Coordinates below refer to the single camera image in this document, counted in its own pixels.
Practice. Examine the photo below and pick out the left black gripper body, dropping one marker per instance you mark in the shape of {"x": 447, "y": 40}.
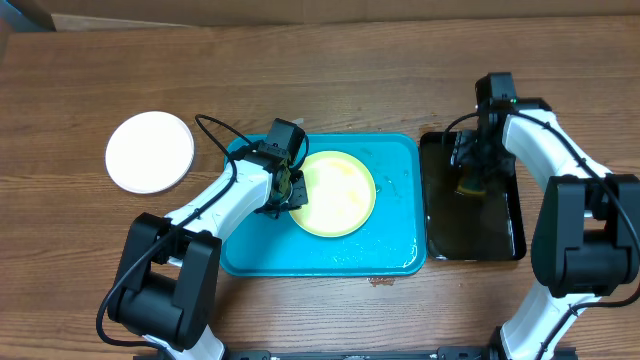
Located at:
{"x": 297, "y": 196}

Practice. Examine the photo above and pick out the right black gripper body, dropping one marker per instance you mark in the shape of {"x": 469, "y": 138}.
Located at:
{"x": 465, "y": 151}

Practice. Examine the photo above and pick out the yellow green scrub sponge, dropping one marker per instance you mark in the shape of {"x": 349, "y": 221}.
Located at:
{"x": 471, "y": 185}

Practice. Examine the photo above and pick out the light green plate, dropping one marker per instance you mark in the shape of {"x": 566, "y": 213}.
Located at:
{"x": 341, "y": 195}

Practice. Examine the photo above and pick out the white plate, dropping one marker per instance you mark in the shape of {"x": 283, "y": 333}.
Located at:
{"x": 150, "y": 152}

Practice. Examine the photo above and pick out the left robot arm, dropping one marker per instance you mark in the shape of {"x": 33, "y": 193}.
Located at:
{"x": 165, "y": 284}

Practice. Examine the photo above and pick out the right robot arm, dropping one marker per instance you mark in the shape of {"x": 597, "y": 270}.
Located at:
{"x": 586, "y": 240}

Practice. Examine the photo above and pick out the black rectangular water tray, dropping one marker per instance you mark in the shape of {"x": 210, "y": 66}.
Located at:
{"x": 467, "y": 228}

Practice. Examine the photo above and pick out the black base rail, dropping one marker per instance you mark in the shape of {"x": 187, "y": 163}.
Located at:
{"x": 443, "y": 353}

